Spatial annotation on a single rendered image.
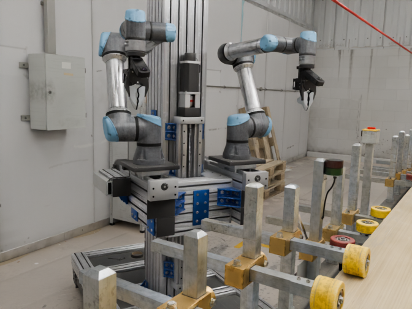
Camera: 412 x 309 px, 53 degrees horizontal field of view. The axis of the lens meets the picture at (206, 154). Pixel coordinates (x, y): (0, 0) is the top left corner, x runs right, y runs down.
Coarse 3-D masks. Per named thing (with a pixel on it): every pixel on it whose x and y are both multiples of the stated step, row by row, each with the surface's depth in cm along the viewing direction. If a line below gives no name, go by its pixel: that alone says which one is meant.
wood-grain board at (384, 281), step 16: (400, 208) 180; (384, 224) 157; (400, 224) 158; (368, 240) 139; (384, 240) 139; (400, 240) 140; (384, 256) 125; (400, 256) 126; (368, 272) 113; (384, 272) 114; (400, 272) 114; (352, 288) 104; (368, 288) 104; (384, 288) 104; (400, 288) 104; (352, 304) 96; (368, 304) 96; (384, 304) 96; (400, 304) 96
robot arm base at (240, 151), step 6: (228, 144) 217; (234, 144) 215; (240, 144) 214; (246, 144) 217; (228, 150) 216; (234, 150) 215; (240, 150) 214; (246, 150) 216; (228, 156) 215; (234, 156) 214; (240, 156) 214; (246, 156) 215
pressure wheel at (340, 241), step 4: (332, 236) 140; (336, 236) 140; (340, 236) 141; (344, 236) 141; (332, 240) 137; (336, 240) 136; (340, 240) 137; (344, 240) 137; (348, 240) 137; (352, 240) 137; (332, 244) 137; (336, 244) 136; (340, 244) 135; (344, 244) 134; (340, 264) 139; (340, 268) 139
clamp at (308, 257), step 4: (312, 240) 146; (320, 240) 146; (324, 240) 150; (300, 256) 142; (304, 256) 141; (308, 256) 140; (312, 256) 139; (316, 256) 143; (308, 260) 140; (312, 260) 140
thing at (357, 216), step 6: (300, 204) 199; (300, 210) 197; (306, 210) 195; (324, 210) 191; (330, 210) 190; (330, 216) 189; (354, 216) 183; (360, 216) 182; (366, 216) 181; (372, 216) 182; (378, 222) 178
